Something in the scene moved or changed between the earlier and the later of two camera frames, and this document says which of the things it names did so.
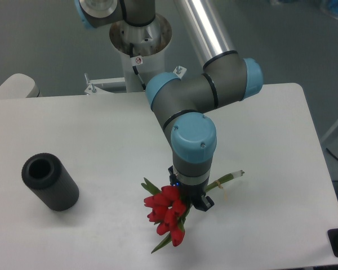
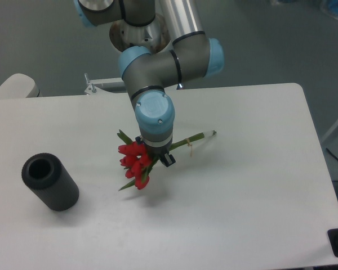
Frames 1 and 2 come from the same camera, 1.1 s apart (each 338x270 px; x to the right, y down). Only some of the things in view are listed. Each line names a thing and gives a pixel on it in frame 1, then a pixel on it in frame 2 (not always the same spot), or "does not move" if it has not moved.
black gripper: [191, 192] to [158, 152]
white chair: [17, 85] does not move
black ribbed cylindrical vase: [44, 173] does not move
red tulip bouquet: [168, 210] to [136, 161]
